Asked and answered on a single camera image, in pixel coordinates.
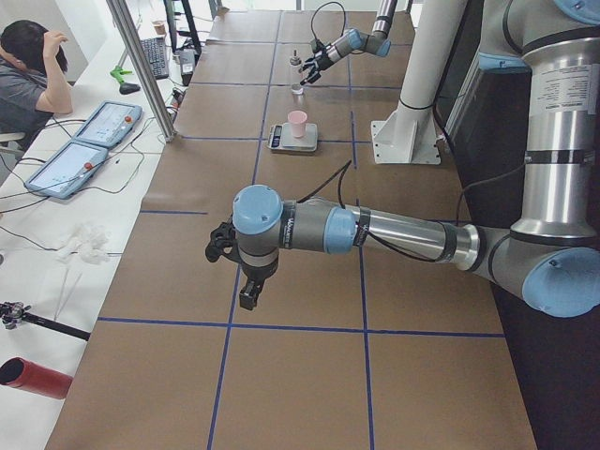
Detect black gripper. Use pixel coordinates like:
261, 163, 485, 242
300, 44, 335, 85
238, 258, 278, 309

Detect pink plastic cup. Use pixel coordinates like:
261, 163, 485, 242
287, 110, 308, 138

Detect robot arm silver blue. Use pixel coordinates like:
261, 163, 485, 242
224, 1, 599, 318
300, 0, 398, 85

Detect grey digital kitchen scale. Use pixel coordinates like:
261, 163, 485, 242
267, 123, 318, 153

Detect brown paper table cover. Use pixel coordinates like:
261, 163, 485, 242
48, 11, 535, 449

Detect black box with label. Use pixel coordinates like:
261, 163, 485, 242
177, 49, 197, 86

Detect black keyboard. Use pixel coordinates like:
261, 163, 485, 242
140, 37, 170, 80

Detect crumpled white tissue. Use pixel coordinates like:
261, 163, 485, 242
55, 222, 109, 264

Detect white plastic tweezers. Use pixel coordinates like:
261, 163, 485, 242
53, 268, 83, 319

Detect black computer mouse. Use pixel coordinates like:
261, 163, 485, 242
119, 82, 141, 95

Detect green plastic tool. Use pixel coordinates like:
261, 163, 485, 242
110, 66, 131, 83

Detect upper blue teach pendant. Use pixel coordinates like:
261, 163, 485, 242
72, 100, 143, 150

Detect blue teach pendant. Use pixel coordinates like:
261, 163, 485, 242
24, 141, 108, 200
72, 100, 143, 150

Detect lower blue teach pendant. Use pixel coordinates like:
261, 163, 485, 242
24, 141, 108, 200

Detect black tripod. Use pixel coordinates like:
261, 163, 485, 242
1, 302, 91, 341

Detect red cylinder bottle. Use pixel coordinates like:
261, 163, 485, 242
1, 357, 73, 399

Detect seated person grey shirt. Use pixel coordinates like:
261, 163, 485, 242
1, 20, 73, 150

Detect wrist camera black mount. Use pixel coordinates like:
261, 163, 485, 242
204, 220, 239, 263
310, 37, 325, 54

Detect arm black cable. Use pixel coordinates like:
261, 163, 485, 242
294, 158, 531, 263
310, 1, 371, 57

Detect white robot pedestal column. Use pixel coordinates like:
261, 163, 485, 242
371, 0, 468, 165

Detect aluminium frame post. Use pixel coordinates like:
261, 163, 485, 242
106, 0, 176, 143

